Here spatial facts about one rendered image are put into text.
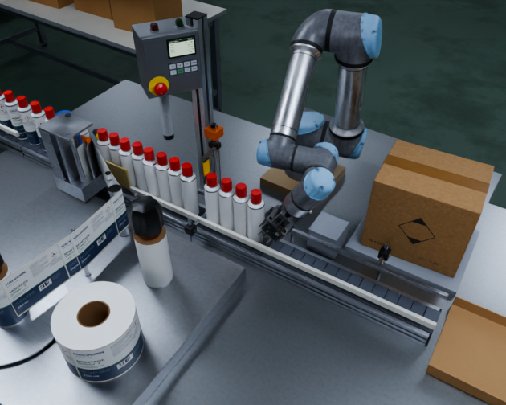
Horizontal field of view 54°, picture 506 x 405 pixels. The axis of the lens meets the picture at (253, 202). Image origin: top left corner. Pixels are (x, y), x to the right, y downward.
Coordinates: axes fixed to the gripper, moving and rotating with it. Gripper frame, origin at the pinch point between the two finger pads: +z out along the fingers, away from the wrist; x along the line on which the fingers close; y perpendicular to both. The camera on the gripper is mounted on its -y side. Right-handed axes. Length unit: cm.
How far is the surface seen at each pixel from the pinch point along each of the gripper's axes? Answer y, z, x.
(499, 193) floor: -188, 51, 100
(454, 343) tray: 1, -22, 58
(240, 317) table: 24.6, 6.0, 10.5
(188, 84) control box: -8, -16, -47
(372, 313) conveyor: 5.5, -12.5, 36.9
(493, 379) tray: 6, -27, 68
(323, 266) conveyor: -1.4, -5.0, 19.5
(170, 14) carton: -134, 78, -124
